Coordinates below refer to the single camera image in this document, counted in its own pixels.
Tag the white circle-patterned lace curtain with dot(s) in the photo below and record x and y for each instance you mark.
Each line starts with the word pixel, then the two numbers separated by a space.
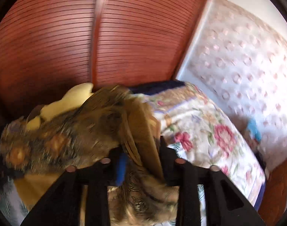
pixel 240 62

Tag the floral leaf-patterned bed cover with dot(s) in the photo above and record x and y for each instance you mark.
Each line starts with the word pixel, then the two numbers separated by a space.
pixel 191 124

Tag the brown paisley patterned garment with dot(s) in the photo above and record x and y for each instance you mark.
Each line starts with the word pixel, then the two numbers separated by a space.
pixel 108 119

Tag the red-brown slatted wooden headboard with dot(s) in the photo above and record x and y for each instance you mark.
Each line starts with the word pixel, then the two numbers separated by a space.
pixel 48 46

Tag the cream yellow pillow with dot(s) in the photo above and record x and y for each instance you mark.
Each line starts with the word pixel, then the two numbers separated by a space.
pixel 73 99

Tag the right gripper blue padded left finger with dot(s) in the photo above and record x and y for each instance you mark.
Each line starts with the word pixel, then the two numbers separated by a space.
pixel 61 203

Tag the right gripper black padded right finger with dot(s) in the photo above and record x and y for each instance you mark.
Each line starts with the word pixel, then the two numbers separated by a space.
pixel 225 204

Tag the blue packet on box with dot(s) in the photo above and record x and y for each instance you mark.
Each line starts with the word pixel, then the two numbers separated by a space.
pixel 253 130

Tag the brown wooden side cabinet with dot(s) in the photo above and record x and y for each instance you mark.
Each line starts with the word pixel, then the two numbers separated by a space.
pixel 274 200

